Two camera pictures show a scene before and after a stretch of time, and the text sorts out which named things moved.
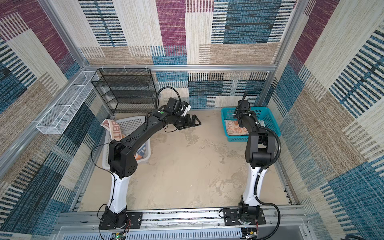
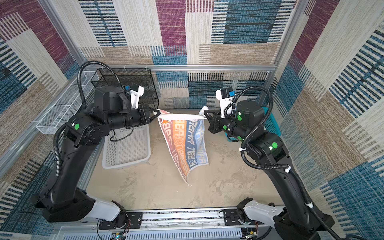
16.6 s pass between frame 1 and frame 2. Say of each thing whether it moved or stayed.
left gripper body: moved
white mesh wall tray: stayed
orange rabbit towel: moved
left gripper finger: moved
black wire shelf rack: stayed
